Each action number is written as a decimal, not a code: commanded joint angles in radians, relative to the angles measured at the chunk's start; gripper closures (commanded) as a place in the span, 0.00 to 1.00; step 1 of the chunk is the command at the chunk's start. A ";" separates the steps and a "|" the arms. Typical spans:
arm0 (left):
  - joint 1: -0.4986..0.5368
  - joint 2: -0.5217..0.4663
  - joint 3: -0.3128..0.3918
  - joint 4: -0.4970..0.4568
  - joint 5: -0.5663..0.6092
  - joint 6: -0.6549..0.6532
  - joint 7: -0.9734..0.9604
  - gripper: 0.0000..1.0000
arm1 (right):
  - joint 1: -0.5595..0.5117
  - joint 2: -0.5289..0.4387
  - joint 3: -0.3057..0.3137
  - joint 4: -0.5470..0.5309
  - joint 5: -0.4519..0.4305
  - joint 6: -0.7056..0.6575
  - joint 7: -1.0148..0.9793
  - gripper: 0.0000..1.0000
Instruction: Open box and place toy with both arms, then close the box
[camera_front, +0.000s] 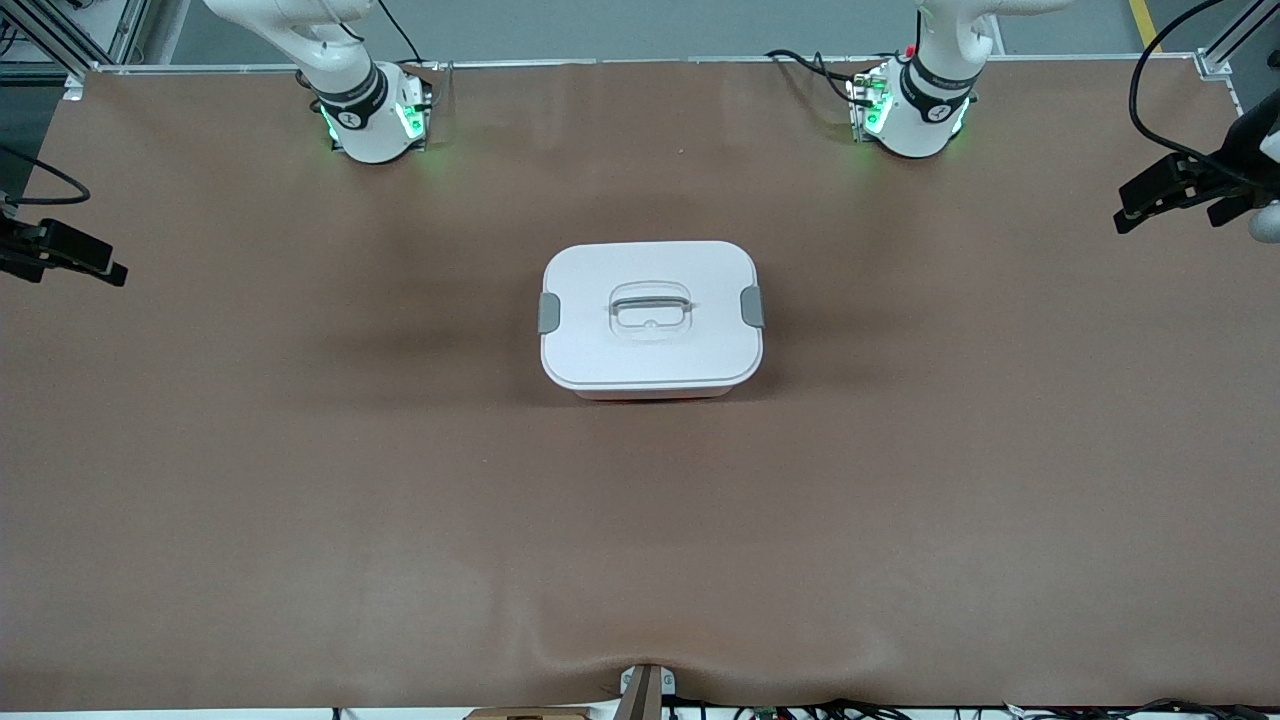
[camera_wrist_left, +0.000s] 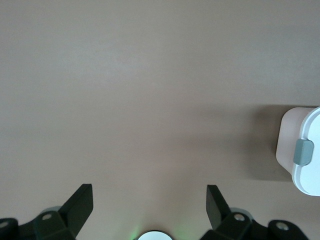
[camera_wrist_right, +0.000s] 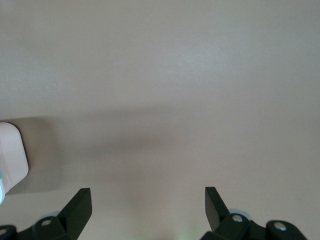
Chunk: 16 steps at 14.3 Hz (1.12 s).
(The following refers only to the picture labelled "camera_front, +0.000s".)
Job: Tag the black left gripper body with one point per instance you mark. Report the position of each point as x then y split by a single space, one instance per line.
1226 172

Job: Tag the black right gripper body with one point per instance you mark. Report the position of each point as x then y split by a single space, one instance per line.
22 243

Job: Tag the white box lid grey clips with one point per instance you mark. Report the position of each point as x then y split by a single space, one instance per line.
600 350

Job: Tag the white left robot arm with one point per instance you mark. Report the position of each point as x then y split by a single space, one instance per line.
920 110

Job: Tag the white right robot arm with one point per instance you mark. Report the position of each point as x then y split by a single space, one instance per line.
365 120

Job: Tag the pink plastic storage box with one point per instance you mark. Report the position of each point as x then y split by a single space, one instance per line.
650 395

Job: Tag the brown table mat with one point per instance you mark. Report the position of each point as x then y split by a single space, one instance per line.
640 550

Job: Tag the aluminium frame profile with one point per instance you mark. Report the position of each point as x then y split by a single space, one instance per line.
125 30
1215 65

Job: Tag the metal clamp bracket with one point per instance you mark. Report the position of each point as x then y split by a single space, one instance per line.
645 685

